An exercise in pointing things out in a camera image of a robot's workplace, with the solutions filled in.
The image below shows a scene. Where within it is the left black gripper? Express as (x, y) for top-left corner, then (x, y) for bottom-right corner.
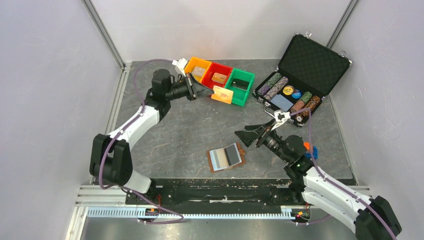
(165, 72), (214, 102)

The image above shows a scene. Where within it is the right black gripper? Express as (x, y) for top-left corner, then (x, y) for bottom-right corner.
(234, 118), (290, 163)

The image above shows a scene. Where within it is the orange credit card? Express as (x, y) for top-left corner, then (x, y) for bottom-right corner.
(211, 85), (234, 104)

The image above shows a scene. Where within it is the brown leather card holder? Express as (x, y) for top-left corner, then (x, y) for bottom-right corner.
(206, 142), (246, 173)

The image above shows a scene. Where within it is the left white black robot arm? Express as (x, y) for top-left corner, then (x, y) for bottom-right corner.
(89, 69), (214, 204)

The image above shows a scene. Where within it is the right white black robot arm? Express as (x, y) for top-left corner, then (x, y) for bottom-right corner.
(235, 120), (402, 240)

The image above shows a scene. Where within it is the card stack in yellow bin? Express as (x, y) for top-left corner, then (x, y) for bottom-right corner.
(191, 66), (206, 82)

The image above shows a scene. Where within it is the card stack in red bin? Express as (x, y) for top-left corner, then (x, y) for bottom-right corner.
(211, 72), (228, 84)

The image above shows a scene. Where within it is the blue playing card deck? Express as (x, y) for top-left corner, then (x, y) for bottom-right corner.
(270, 94), (294, 112)

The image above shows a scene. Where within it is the yellow plastic bin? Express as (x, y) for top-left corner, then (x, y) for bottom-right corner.
(173, 57), (214, 98)

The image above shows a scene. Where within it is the red plastic bin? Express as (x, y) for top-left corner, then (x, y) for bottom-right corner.
(201, 62), (233, 104)

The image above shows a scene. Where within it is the green plastic bin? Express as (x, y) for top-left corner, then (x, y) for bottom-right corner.
(224, 68), (255, 107)

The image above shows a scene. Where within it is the yellow dealer button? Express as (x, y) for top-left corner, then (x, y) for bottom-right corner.
(282, 85), (295, 96)

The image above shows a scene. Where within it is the orange blue tape roll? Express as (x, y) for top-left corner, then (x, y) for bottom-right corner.
(303, 142), (319, 160)

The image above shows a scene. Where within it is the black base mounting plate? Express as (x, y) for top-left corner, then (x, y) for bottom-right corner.
(145, 178), (312, 215)

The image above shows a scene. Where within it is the black poker chip case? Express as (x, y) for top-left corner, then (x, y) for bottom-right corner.
(252, 33), (352, 110)

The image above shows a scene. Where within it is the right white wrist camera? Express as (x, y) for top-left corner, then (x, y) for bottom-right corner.
(271, 109), (291, 131)

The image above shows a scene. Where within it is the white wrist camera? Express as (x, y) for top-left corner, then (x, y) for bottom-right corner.
(172, 58), (189, 77)
(271, 109), (291, 131)

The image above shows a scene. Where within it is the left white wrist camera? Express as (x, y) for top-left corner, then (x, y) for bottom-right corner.
(172, 58), (189, 77)

